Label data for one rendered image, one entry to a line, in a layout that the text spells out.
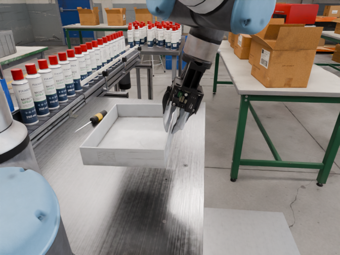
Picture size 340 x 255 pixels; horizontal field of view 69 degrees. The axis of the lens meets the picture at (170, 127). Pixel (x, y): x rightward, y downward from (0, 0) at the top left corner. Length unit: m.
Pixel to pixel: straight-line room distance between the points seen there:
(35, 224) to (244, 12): 0.35
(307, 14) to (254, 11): 5.35
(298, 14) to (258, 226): 5.17
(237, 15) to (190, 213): 0.45
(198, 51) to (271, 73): 1.22
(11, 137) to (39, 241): 0.16
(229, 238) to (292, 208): 1.42
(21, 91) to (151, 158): 0.58
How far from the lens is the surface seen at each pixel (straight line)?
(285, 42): 1.71
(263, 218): 0.67
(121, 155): 0.58
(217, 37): 0.55
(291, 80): 1.80
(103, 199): 0.69
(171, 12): 0.47
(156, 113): 0.80
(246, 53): 2.57
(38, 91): 1.06
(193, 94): 0.56
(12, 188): 0.35
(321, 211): 2.07
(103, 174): 0.78
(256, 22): 0.38
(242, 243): 0.60
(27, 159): 0.43
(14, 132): 0.42
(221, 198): 1.92
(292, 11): 5.54
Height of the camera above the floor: 1.29
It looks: 27 degrees down
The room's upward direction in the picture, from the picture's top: straight up
